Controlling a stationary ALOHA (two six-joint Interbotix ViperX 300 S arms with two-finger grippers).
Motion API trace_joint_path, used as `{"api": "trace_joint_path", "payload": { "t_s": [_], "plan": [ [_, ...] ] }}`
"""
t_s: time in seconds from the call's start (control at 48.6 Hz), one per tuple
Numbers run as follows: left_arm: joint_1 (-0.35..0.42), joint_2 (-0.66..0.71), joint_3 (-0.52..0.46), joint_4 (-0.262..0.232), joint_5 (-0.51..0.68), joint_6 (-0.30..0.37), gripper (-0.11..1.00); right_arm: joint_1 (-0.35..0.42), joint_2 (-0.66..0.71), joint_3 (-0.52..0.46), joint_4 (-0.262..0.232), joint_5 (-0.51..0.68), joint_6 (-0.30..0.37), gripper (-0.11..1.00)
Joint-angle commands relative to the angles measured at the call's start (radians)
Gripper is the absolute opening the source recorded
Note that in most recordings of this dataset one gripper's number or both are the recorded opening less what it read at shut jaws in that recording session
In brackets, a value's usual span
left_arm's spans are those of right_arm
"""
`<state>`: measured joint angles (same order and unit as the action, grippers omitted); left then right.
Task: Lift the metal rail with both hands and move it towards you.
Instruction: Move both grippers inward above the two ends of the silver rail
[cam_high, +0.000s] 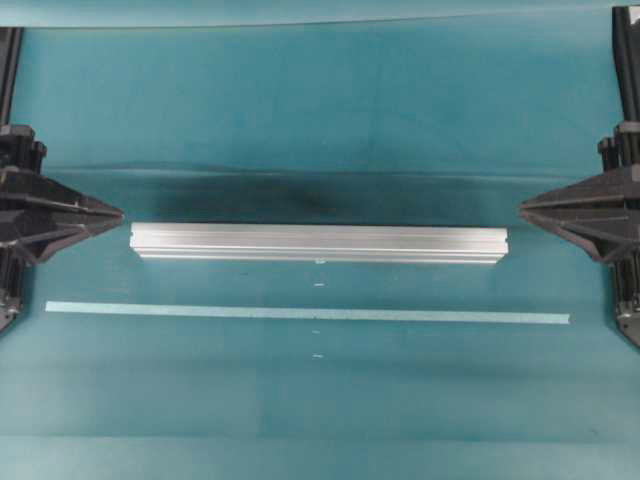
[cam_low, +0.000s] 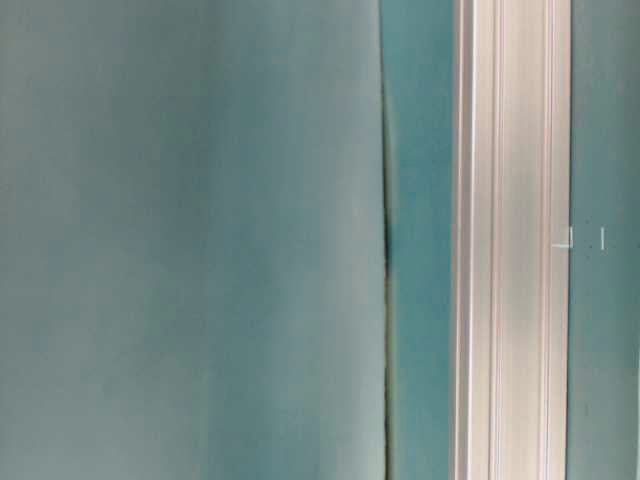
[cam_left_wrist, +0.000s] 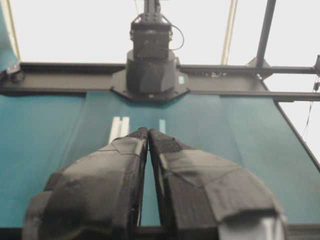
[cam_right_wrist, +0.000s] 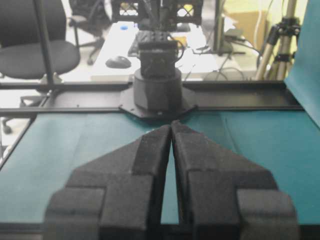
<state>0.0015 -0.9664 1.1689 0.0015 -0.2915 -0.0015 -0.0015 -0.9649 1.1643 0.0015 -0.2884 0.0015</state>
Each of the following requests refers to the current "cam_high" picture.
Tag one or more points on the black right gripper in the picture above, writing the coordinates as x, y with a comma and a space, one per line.
611, 227

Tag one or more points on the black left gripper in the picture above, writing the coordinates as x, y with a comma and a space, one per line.
30, 229

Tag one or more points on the silver aluminium extrusion rail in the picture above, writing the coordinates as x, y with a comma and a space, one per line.
320, 243

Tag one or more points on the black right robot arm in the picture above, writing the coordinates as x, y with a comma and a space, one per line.
620, 155

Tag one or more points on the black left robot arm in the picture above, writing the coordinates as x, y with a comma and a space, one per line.
20, 150

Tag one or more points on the light blue tape strip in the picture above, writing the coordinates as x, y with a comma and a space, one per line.
384, 315

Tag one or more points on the teal table mat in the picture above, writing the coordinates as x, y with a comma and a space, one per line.
449, 121

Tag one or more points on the black right frame post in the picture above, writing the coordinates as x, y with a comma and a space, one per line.
625, 44

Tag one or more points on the black frame post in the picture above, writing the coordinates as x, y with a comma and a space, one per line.
625, 44
10, 46

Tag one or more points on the black left frame post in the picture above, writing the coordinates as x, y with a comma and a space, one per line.
10, 46

